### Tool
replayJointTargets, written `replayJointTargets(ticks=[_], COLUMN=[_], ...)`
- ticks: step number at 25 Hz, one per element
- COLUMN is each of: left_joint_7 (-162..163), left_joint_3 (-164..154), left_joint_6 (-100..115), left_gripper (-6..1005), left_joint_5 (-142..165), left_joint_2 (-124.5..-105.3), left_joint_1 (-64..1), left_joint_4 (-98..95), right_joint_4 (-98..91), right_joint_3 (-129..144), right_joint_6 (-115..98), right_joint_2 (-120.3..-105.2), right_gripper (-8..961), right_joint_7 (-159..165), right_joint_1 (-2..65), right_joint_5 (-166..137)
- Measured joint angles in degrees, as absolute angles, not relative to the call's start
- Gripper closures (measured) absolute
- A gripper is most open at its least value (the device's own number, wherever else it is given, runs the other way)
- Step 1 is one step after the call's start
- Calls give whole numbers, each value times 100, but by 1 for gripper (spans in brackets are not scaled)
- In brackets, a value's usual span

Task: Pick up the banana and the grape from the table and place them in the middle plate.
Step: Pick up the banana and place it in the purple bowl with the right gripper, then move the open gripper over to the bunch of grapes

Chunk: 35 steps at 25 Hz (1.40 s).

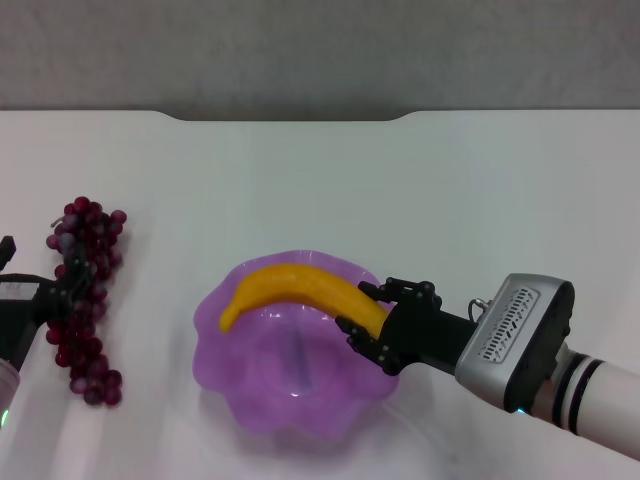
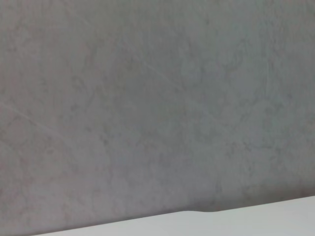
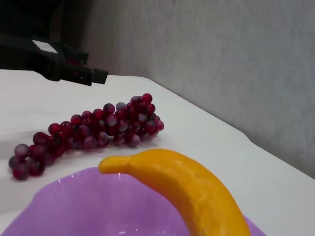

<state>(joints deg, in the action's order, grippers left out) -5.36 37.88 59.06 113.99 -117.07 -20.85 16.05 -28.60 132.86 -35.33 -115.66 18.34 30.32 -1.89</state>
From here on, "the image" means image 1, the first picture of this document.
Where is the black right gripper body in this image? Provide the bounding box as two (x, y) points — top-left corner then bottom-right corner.
(382, 298), (477, 377)

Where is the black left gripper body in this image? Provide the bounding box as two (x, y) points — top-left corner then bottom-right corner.
(0, 272), (60, 374)

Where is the dark red grape bunch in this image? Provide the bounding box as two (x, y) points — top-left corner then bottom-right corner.
(45, 196), (128, 407)

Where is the yellow banana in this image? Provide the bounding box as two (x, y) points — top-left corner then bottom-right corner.
(218, 263), (391, 341)

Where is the purple translucent scalloped bowl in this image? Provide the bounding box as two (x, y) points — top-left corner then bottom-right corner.
(192, 249), (408, 449)

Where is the thin grey camera cable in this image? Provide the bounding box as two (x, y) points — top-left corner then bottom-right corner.
(467, 296), (494, 322)

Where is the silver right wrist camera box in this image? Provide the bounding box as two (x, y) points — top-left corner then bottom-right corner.
(453, 272), (576, 415)

